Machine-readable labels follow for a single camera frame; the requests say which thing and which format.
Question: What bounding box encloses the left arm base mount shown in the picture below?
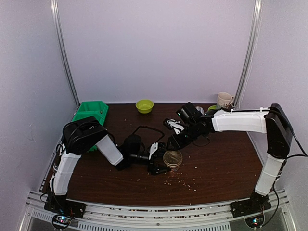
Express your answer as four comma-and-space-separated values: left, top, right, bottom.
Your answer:
44, 200, 86, 230

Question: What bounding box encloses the patterned ceramic mug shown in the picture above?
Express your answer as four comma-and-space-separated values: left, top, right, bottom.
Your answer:
216, 92, 234, 108

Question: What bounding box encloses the right aluminium frame post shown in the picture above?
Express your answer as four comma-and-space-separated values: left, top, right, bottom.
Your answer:
233, 0, 263, 109

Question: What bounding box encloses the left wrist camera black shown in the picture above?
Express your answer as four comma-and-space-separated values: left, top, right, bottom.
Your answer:
122, 134, 142, 154

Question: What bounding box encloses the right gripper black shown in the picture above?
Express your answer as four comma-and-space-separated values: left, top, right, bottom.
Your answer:
166, 122, 200, 151

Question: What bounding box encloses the clear plastic jar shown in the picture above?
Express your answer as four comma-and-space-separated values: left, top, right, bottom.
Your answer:
164, 159, 182, 172

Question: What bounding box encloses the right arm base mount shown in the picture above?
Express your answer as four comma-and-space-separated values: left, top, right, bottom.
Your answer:
230, 199, 271, 229

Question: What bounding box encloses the green saucer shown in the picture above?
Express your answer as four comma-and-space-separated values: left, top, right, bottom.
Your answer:
207, 105, 219, 111

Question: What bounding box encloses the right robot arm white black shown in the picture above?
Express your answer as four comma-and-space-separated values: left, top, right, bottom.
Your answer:
164, 102, 293, 213

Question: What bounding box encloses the metal scoop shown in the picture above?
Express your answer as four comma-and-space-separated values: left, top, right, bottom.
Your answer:
195, 106, 205, 115

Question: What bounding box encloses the small green bowl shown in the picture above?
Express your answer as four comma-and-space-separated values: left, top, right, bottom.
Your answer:
135, 99, 154, 114

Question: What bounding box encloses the aluminium frame post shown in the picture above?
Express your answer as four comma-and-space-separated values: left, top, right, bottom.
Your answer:
50, 0, 80, 108
233, 0, 263, 109

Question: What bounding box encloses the green three-compartment candy bin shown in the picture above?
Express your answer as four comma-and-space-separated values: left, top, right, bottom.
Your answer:
67, 101, 112, 156

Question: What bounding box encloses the left aluminium frame post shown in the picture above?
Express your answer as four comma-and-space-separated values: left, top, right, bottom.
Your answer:
50, 0, 80, 108

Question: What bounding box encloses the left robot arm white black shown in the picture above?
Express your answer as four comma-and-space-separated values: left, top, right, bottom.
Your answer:
48, 116, 171, 214

